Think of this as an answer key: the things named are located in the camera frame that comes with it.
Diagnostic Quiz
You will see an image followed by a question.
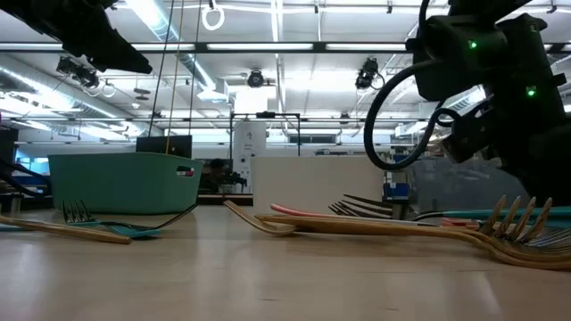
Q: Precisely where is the person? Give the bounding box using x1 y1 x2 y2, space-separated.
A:
208 158 247 193

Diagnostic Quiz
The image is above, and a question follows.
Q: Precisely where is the blue and white box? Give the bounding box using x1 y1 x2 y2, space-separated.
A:
382 170 410 202

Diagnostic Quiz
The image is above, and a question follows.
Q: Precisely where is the black overhead light bar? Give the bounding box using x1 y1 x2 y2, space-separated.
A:
0 41 571 55

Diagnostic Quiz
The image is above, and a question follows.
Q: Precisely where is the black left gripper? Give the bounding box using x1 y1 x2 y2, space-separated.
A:
0 0 153 75

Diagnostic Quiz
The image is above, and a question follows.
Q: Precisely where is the black ceiling camera cluster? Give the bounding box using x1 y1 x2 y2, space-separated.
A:
55 55 101 89

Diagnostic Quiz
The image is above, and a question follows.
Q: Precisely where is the tall white machine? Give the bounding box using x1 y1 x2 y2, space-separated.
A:
232 119 268 193

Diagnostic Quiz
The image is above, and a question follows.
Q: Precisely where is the round black ceiling camera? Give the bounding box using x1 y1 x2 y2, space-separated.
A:
246 68 267 89

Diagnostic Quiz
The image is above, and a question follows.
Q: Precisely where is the teal plastic bin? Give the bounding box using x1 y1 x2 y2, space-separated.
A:
47 152 204 215

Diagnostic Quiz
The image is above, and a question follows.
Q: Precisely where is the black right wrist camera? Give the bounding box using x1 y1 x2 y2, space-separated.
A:
441 111 492 164

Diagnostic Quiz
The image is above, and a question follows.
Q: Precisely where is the black monitor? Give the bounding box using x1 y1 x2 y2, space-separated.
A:
136 135 194 158

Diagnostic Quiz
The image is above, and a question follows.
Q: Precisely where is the thin black hanging cord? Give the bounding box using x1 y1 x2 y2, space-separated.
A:
148 0 176 137
187 0 203 136

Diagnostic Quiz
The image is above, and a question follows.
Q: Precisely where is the white plastic bin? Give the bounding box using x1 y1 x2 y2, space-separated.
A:
251 155 385 215

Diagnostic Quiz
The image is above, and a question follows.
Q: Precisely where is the white hanging cable ring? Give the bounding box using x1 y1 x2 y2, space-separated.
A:
201 0 226 32

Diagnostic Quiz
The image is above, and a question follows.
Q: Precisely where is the thick black looped cable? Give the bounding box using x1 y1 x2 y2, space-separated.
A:
0 158 53 198

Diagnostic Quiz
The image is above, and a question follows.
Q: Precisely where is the silver ventilation duct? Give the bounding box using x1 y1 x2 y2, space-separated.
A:
0 53 151 137
126 0 229 104

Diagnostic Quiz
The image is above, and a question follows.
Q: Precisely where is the black box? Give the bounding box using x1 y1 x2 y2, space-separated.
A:
0 127 20 179

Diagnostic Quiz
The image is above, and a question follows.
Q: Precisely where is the black ceiling camera with cable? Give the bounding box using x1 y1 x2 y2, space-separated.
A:
354 56 385 91

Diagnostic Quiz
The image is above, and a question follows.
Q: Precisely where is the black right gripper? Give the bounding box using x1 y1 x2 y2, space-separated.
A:
490 119 571 207

